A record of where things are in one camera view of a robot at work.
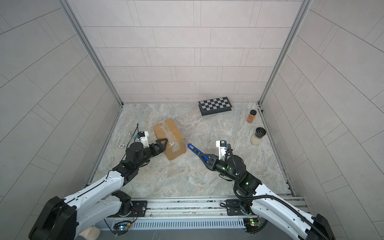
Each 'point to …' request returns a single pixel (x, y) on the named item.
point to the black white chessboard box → (214, 105)
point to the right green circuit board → (251, 222)
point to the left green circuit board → (122, 226)
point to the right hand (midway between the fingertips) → (199, 160)
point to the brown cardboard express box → (176, 144)
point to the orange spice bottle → (250, 117)
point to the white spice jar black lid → (256, 139)
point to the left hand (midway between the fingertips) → (167, 141)
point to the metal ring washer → (121, 145)
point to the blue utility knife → (198, 152)
